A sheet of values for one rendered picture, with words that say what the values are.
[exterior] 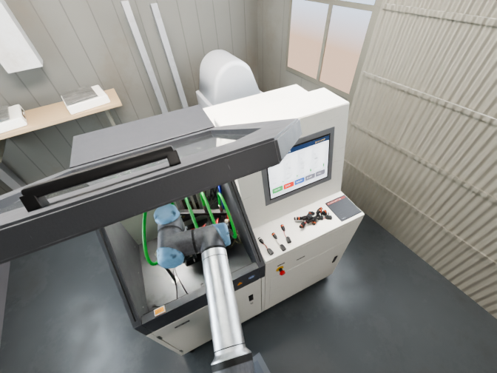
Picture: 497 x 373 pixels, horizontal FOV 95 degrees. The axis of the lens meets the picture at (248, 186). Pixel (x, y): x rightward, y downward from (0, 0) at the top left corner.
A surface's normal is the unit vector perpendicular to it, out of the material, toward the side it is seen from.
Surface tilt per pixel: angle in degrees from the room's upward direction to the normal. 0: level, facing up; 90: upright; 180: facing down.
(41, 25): 90
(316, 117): 76
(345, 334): 0
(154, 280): 0
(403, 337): 0
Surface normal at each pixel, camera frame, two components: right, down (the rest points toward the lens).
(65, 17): 0.53, 0.60
